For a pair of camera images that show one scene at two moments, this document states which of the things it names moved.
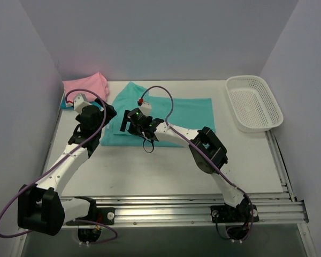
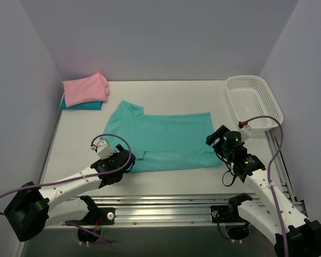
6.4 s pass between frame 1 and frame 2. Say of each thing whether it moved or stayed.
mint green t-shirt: moved
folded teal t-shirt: stayed
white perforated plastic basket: stayed
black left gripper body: moved
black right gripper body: moved
